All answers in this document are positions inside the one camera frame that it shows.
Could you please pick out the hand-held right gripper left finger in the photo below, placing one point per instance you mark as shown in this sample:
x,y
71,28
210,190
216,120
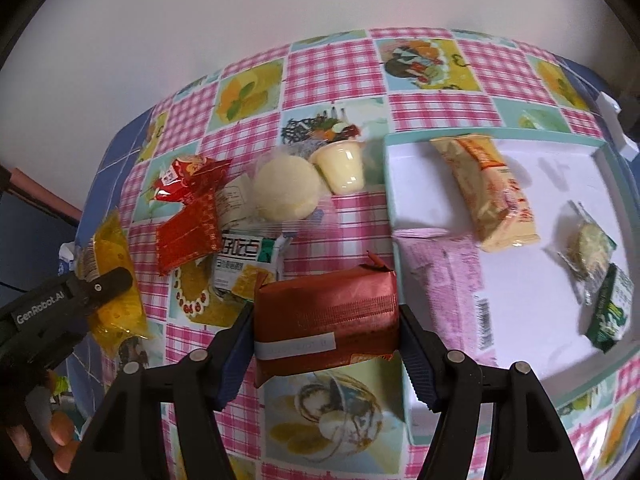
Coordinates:
x,y
235,357

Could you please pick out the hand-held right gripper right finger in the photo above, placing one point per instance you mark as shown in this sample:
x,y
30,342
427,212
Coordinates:
x,y
420,360

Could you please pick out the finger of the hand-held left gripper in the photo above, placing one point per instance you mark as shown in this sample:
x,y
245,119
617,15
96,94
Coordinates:
x,y
106,282

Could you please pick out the yellow jelly packet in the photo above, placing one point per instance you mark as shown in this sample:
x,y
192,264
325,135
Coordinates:
x,y
120,320

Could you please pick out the pink snack packet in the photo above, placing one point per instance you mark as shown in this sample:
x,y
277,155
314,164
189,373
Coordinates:
x,y
450,285

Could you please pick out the green and white snack packet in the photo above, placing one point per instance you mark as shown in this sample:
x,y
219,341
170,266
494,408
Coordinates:
x,y
247,265

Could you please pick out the red patterned wafer packet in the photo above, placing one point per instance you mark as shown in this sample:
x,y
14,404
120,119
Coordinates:
x,y
192,232

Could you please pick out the dark red packet white label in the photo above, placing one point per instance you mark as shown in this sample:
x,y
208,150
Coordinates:
x,y
325,310

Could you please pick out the white printed snack packet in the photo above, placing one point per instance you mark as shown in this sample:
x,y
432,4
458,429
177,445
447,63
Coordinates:
x,y
235,200

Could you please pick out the round bread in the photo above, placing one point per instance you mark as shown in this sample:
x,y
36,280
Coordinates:
x,y
285,187

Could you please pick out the beige biscuit packet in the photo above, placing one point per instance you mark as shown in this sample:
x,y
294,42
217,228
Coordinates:
x,y
492,195

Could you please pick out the dark green biscuit packet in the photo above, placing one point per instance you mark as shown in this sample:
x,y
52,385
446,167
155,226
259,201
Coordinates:
x,y
610,310

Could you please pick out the white tray with teal rim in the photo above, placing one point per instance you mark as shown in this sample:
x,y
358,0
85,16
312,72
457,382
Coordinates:
x,y
540,200

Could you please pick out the round cracker clear packet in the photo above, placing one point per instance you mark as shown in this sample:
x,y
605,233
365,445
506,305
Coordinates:
x,y
587,245

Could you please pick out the person's left hand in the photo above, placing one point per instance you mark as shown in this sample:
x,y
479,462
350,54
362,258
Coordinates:
x,y
18,441

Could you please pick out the crumpled blue white wrapper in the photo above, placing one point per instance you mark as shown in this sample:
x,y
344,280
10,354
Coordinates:
x,y
69,257

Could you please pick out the dark cabinet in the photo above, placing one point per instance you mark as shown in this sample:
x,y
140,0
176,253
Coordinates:
x,y
30,255

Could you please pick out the green plastic bag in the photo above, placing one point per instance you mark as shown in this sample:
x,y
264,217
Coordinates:
x,y
60,385

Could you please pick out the pink board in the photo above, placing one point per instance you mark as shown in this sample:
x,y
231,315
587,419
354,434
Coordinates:
x,y
40,192

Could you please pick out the small red snack packet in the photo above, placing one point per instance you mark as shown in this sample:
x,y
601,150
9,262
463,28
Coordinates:
x,y
182,175

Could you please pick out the cream pudding cup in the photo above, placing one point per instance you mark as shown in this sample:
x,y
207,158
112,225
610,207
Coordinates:
x,y
342,170

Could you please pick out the white power adapter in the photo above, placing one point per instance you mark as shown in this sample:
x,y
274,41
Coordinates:
x,y
615,120

